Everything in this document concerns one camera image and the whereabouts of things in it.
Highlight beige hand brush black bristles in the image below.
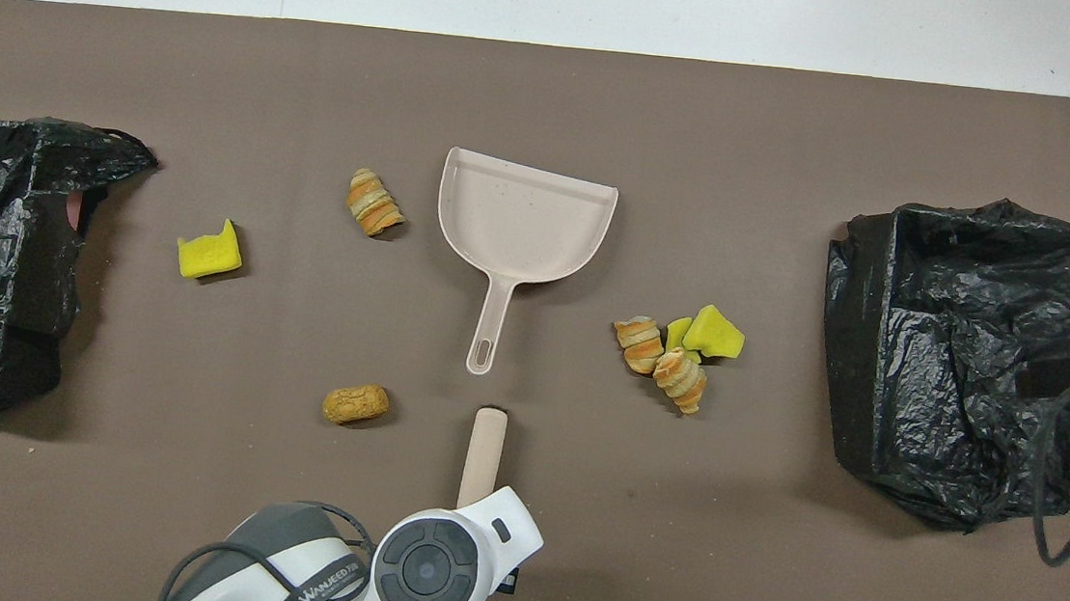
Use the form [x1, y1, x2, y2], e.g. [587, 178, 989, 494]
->
[456, 405, 509, 513]

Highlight brown bread roll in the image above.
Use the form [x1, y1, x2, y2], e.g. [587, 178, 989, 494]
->
[321, 379, 392, 430]

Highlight striped croissant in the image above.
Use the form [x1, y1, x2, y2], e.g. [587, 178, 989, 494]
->
[649, 345, 712, 417]
[610, 314, 668, 377]
[343, 166, 410, 239]

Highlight yellow-green sponge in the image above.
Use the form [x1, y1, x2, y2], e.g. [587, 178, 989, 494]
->
[664, 315, 706, 365]

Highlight beige plastic dustpan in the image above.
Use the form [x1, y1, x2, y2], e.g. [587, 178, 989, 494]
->
[423, 146, 622, 387]

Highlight yellow notched sponge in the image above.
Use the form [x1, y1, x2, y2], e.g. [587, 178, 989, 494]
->
[174, 214, 248, 285]

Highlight right black bin bag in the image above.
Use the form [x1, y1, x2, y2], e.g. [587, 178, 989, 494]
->
[805, 183, 1070, 542]

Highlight brown table mat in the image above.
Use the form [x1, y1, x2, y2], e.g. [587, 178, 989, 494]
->
[0, 0, 1070, 601]

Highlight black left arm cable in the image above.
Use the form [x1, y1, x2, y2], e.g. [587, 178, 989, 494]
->
[152, 488, 382, 601]

